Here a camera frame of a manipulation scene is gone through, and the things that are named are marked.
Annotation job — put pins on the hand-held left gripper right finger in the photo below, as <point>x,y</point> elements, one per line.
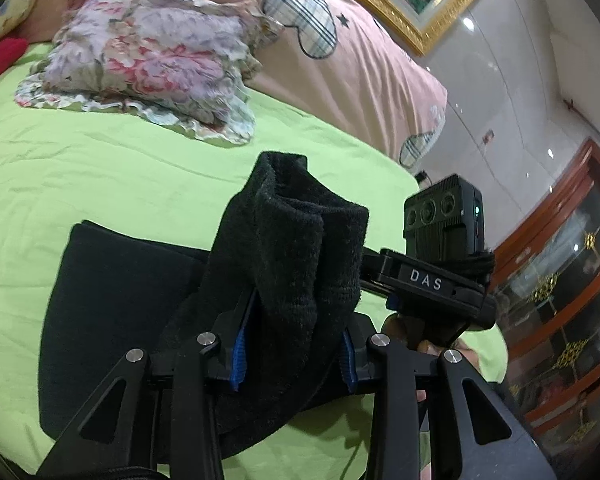
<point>349,360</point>

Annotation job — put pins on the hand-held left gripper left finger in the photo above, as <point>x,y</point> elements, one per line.
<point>240,355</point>

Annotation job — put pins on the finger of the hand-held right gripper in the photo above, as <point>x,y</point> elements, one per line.
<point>371,270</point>
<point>392,303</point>

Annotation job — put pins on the black towel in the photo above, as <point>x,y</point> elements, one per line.
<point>290,260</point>

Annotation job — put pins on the person's right hand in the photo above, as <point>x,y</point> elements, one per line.
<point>425,346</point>

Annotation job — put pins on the black charger plug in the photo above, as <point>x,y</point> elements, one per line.
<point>421,176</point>

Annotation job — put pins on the wooden glass door cabinet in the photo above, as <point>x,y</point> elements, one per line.
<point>570,260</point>

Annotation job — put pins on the pink pillow with plaid hearts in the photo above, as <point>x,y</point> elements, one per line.
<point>370,85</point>

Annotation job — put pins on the green bed sheet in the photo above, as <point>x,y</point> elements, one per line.
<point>105,170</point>

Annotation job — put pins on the floral ruffled pillow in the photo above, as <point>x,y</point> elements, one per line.
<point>145,60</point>

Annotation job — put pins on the red folded cloth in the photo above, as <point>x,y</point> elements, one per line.
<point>0,57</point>

